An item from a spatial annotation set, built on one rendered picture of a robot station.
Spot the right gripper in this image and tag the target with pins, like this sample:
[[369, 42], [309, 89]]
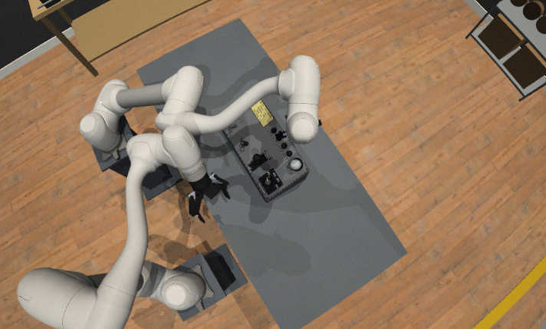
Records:
[[195, 202]]

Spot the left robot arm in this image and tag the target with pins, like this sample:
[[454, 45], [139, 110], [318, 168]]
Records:
[[299, 84]]

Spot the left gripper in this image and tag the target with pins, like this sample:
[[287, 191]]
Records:
[[284, 134]]

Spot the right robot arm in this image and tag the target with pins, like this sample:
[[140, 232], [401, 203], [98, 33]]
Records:
[[72, 300]]

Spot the dark grey console housing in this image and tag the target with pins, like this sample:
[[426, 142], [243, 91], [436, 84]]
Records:
[[280, 167]]

